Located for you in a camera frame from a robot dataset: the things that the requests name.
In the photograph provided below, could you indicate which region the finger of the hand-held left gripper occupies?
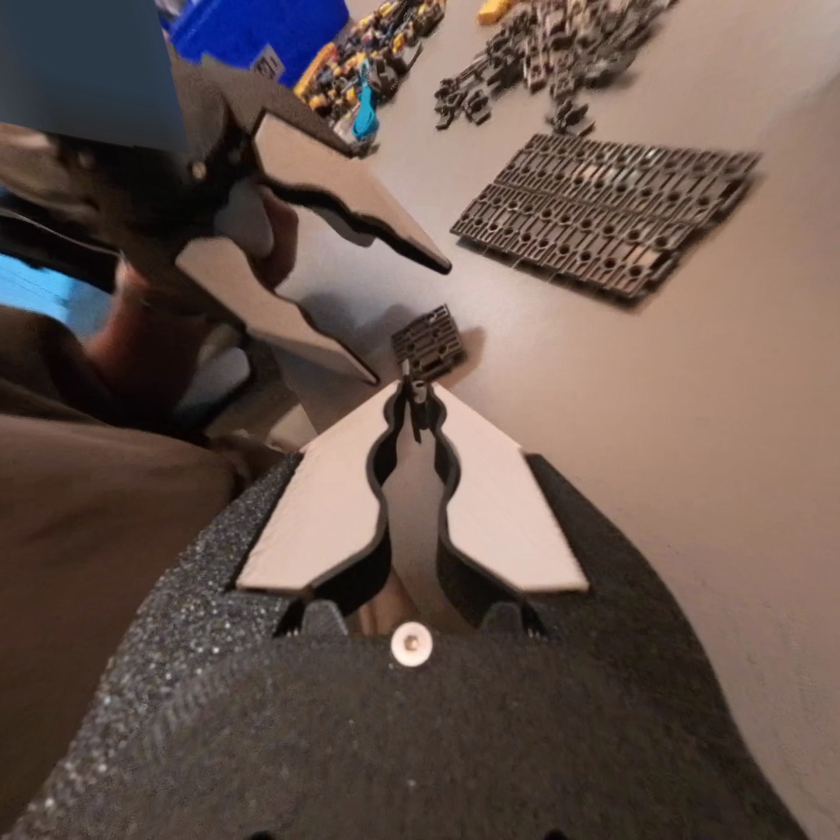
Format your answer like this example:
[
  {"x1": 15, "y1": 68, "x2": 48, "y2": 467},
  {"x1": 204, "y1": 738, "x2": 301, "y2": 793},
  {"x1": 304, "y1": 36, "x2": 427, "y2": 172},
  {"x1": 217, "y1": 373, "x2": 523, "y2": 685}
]
[
  {"x1": 251, "y1": 108, "x2": 455, "y2": 277},
  {"x1": 174, "y1": 234, "x2": 383, "y2": 389}
]

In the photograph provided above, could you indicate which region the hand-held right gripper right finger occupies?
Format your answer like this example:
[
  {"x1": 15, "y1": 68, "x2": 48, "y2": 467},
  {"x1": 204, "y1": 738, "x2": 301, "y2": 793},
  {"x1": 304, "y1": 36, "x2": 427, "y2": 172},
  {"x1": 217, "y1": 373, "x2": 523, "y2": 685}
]
[{"x1": 430, "y1": 382, "x2": 591, "y2": 597}]

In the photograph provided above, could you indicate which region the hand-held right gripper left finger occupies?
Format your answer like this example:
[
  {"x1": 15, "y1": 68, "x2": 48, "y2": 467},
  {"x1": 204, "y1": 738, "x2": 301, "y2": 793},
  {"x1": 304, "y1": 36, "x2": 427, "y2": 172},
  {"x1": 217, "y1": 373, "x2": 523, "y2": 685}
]
[{"x1": 235, "y1": 379, "x2": 406, "y2": 597}]

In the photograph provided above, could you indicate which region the dark grey track link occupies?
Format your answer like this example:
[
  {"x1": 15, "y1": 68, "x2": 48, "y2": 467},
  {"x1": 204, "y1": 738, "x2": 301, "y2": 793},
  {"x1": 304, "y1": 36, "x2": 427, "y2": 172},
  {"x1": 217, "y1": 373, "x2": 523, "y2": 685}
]
[
  {"x1": 548, "y1": 98, "x2": 599, "y2": 140},
  {"x1": 400, "y1": 357, "x2": 437, "y2": 446}
]

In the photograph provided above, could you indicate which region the short dark grey track strip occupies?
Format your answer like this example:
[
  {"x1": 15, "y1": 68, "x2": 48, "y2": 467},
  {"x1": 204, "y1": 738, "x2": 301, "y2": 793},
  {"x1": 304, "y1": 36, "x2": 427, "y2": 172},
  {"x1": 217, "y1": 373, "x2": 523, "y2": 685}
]
[{"x1": 390, "y1": 303, "x2": 469, "y2": 383}]

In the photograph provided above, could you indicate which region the person's left forearm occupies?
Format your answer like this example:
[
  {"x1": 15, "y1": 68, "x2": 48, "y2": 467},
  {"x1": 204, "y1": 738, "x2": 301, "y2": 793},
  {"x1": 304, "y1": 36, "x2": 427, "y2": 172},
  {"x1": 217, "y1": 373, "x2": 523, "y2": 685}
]
[{"x1": 85, "y1": 262, "x2": 227, "y2": 404}]

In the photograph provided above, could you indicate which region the person's left hand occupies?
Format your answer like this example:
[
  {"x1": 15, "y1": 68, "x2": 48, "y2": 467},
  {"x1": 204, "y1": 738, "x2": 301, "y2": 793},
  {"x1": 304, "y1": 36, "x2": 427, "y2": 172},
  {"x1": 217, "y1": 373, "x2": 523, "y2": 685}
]
[{"x1": 258, "y1": 194, "x2": 301, "y2": 287}]

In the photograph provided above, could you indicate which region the teal brick separator tool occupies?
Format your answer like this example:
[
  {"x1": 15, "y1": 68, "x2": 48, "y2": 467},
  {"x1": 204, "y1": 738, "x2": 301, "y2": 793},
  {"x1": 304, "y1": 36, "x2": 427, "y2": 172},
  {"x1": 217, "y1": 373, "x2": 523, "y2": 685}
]
[{"x1": 348, "y1": 79, "x2": 385, "y2": 142}]

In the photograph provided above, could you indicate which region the pile of yellow black bricks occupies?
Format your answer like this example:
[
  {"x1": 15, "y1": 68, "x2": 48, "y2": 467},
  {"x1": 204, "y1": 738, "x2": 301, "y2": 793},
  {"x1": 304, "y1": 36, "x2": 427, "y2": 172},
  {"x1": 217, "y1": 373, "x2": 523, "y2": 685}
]
[{"x1": 292, "y1": 0, "x2": 450, "y2": 126}]

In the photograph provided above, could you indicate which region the blue plastic storage bin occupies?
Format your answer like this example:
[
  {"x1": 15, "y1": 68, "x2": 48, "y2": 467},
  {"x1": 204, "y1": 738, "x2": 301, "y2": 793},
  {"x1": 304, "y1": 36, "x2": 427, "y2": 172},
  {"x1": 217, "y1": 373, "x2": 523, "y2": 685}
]
[{"x1": 169, "y1": 0, "x2": 350, "y2": 78}]

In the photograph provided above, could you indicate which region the pile of loose track links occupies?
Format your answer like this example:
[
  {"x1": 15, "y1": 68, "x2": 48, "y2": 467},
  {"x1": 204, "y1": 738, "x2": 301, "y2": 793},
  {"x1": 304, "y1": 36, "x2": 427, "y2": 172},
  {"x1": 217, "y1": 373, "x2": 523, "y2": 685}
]
[{"x1": 433, "y1": 0, "x2": 682, "y2": 132}]

